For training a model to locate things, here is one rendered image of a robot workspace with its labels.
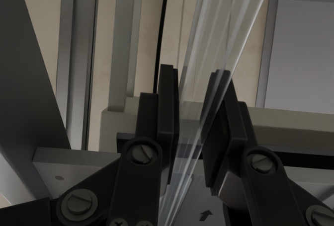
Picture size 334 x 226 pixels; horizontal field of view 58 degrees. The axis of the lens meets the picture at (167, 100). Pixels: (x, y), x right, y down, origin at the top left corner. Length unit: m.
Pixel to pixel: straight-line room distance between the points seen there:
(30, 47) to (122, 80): 0.38
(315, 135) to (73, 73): 0.44
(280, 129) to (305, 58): 2.27
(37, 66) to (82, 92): 0.23
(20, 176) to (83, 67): 0.25
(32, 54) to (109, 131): 0.39
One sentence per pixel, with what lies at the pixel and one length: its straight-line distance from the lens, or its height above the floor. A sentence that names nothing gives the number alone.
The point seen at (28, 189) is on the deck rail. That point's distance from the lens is 0.19.
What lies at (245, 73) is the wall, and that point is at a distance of 2.77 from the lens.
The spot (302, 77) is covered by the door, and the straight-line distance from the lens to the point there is 2.84.
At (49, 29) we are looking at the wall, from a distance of 3.10.
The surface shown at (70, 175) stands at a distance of 0.20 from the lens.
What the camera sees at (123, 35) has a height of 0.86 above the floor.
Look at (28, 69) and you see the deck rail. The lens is 0.17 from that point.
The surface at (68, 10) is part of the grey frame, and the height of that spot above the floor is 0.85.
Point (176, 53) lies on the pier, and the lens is 2.52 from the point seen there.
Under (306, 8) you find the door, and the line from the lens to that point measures 2.89.
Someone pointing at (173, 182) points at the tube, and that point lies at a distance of 0.16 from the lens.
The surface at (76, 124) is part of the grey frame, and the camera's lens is 0.42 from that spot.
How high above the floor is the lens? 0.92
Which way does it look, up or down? 6 degrees up
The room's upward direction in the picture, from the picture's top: 174 degrees counter-clockwise
